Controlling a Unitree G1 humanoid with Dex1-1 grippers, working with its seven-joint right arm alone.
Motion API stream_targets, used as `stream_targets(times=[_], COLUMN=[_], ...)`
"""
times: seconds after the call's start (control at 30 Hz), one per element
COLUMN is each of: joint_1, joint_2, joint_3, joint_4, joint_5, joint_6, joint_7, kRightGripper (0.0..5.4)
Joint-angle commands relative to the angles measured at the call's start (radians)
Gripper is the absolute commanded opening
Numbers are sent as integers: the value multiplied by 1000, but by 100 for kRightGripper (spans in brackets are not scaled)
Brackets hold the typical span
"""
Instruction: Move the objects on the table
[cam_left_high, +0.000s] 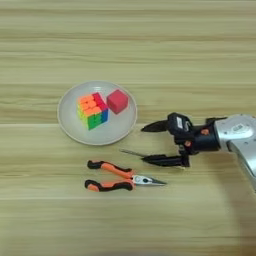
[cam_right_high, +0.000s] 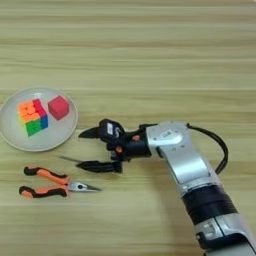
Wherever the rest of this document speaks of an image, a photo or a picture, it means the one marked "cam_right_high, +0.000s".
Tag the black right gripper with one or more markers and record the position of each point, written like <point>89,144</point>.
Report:
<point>133,145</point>

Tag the red foam cube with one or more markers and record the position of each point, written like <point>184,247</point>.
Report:
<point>58,107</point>

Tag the orange and black pliers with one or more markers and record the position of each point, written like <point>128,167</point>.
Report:
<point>46,190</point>

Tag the multicolour Rubik's cube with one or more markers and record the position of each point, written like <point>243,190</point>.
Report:
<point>33,118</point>

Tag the black box with white label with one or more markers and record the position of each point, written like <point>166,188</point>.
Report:
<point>111,130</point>

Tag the round white plate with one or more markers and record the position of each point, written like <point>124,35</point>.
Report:
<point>50,136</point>

